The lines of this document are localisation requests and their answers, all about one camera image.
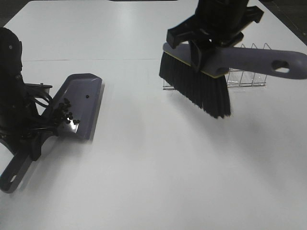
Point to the metal wire dish rack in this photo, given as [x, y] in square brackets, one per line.
[237, 78]

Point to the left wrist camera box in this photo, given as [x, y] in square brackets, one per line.
[39, 87]

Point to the purple plastic dustpan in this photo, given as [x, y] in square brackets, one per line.
[75, 84]

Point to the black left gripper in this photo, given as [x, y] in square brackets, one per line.
[25, 118]

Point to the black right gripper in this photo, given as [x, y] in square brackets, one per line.
[219, 20]

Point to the pile of coffee beans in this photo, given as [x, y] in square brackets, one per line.
[69, 109]

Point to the purple hand brush black bristles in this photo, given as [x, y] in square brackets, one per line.
[207, 87]

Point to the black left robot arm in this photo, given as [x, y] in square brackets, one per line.
[10, 55]

